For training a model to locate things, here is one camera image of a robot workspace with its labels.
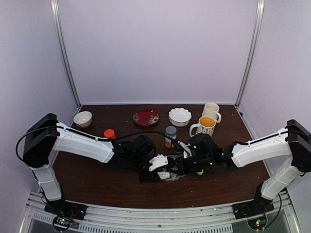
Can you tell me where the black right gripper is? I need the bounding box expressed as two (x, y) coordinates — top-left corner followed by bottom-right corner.
(169, 155), (212, 177)

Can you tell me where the clear plastic pill organizer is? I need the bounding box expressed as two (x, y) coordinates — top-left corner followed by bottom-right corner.
(160, 155), (185, 182)

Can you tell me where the small white pill bottle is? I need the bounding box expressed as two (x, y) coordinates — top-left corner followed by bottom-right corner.
(157, 171), (172, 180)

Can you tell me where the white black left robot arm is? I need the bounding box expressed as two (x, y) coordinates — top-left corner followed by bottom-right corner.
(17, 113), (174, 216)

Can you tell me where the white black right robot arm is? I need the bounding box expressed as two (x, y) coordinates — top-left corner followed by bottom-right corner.
(176, 119), (311, 215)

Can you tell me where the grey lid supplement bottle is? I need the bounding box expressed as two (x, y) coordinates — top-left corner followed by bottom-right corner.
(165, 126), (177, 148)

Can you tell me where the floral mug yellow inside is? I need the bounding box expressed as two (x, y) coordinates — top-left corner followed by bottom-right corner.
(189, 116), (216, 137)

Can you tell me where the white scalloped bowl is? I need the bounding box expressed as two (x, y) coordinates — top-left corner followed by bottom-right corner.
(168, 108), (192, 127)

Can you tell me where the orange pill bottle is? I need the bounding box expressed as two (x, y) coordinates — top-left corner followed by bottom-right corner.
(104, 129), (116, 139)

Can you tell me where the red floral plate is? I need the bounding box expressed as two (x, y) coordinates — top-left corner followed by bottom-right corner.
(132, 109), (159, 126)

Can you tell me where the cream ribbed ceramic mug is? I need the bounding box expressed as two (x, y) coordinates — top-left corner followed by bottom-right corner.
(202, 102), (222, 123)

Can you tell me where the white patterned rice bowl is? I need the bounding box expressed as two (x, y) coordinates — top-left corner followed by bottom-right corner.
(73, 111), (92, 128)

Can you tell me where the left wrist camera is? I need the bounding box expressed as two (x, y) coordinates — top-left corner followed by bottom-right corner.
(149, 154), (168, 171)

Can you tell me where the front aluminium rail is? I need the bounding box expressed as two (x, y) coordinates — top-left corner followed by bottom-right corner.
(24, 196), (294, 233)

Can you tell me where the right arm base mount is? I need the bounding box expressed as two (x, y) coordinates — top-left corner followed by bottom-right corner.
(232, 200), (275, 231)

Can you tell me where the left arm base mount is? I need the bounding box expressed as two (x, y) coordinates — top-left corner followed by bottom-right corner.
(44, 200), (87, 232)

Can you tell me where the right aluminium frame post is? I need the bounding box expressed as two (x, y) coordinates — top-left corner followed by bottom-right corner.
(235, 0), (265, 109)

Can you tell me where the aluminium frame post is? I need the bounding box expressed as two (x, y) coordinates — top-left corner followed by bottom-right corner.
(51, 0), (82, 108)
(235, 0), (265, 109)

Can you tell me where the left aluminium frame post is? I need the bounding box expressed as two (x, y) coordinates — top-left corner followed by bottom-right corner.
(51, 0), (82, 108)

